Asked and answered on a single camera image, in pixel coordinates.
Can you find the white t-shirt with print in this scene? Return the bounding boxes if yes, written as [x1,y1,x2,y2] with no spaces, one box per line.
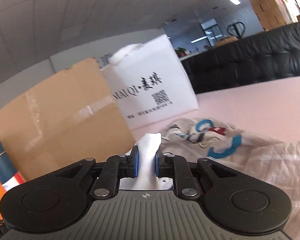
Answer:
[119,133,173,191]

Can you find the brown cardboard box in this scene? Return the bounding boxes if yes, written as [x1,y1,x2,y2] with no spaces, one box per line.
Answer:
[0,57,135,180]

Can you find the white tote bag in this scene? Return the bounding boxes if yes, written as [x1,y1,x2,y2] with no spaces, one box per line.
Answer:
[101,35,198,129]

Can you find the dark blue vacuum bottle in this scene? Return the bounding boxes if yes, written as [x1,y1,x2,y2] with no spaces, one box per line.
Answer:
[0,141,25,191]

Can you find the black leather sofa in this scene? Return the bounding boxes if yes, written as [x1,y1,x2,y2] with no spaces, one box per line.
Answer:
[181,22,300,94]

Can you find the stacked cardboard boxes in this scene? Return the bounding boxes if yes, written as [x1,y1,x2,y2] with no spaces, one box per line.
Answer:
[250,0,287,31]

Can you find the black pallet jack handle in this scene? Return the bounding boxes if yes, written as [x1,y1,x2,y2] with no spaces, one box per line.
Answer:
[226,22,245,40]

